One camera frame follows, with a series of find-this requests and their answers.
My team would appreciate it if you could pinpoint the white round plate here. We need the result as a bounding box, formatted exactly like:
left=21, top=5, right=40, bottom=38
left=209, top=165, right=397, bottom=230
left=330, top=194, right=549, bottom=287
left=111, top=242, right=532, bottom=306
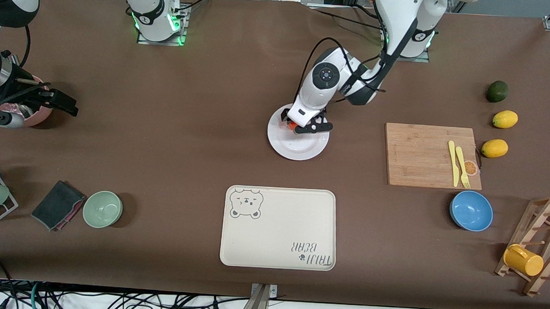
left=266, top=101, right=332, bottom=162

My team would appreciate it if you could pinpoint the pink bowl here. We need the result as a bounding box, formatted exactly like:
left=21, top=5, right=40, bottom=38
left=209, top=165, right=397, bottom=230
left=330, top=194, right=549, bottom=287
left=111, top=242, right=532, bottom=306
left=0, top=73, right=55, bottom=129

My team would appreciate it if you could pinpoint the bamboo cutting board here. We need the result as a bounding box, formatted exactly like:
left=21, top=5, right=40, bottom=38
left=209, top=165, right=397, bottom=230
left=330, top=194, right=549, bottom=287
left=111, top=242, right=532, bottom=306
left=383, top=122, right=485, bottom=191

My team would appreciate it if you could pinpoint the dark grey cloth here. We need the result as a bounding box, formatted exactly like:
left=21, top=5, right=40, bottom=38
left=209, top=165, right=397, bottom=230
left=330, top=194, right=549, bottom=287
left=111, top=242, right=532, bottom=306
left=30, top=179, right=87, bottom=233

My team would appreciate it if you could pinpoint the cream tray with bear print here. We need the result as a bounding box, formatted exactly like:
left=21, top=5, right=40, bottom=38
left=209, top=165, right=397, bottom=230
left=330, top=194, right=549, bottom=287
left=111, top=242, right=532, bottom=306
left=218, top=185, right=339, bottom=272

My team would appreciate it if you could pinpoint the pink cloth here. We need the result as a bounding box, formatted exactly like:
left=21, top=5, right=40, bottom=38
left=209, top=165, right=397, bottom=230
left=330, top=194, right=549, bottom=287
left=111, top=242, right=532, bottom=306
left=56, top=196, right=87, bottom=233

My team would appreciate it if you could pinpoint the pale green bowl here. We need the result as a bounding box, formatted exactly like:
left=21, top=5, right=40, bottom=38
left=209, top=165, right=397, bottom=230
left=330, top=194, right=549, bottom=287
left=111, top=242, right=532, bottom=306
left=82, top=189, right=124, bottom=230

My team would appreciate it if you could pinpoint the yellow plastic knife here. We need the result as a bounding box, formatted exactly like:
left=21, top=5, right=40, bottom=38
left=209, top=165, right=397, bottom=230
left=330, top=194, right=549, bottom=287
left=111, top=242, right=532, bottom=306
left=446, top=140, right=462, bottom=187

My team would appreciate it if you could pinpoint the yellow plastic fork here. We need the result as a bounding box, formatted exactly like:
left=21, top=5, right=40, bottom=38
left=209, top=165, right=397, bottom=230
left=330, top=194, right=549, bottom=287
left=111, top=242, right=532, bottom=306
left=454, top=146, right=473, bottom=189

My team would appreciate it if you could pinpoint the blue bowl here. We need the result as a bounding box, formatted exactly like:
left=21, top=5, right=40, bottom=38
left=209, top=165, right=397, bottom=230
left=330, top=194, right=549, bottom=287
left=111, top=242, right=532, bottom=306
left=448, top=190, right=495, bottom=233

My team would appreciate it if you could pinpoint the yellow lemon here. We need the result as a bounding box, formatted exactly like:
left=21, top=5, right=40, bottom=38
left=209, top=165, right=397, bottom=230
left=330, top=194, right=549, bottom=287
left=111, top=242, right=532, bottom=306
left=481, top=138, right=509, bottom=160
left=492, top=109, right=519, bottom=130

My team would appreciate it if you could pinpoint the dark green avocado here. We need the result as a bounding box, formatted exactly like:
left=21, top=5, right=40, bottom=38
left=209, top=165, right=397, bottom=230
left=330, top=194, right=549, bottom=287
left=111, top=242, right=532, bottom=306
left=486, top=80, right=509, bottom=104

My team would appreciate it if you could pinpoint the wooden cup rack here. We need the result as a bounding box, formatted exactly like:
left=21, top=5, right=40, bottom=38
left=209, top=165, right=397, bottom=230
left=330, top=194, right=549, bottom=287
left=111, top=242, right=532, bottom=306
left=493, top=193, right=550, bottom=298

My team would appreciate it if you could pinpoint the yellow mug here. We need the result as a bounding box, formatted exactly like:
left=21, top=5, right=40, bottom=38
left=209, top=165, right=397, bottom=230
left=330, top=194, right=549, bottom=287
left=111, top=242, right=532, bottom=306
left=502, top=244, right=545, bottom=278

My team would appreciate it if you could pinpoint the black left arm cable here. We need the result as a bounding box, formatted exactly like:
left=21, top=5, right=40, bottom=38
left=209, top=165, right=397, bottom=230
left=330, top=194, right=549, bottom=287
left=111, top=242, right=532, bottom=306
left=297, top=0, right=403, bottom=109

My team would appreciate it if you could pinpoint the black base cable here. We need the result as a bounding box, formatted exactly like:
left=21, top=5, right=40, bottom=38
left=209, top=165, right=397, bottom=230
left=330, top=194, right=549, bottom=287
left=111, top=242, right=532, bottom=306
left=172, top=0, right=213, bottom=19
left=307, top=6, right=379, bottom=29

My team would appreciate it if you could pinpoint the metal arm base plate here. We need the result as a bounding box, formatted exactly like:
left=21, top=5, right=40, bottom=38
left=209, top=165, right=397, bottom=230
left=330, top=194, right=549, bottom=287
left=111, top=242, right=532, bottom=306
left=136, top=0, right=190, bottom=47
left=380, top=15, right=432, bottom=63

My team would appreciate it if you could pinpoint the metal mount bracket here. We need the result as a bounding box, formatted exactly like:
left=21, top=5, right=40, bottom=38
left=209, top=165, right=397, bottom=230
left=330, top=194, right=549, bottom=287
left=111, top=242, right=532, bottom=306
left=243, top=282, right=279, bottom=309

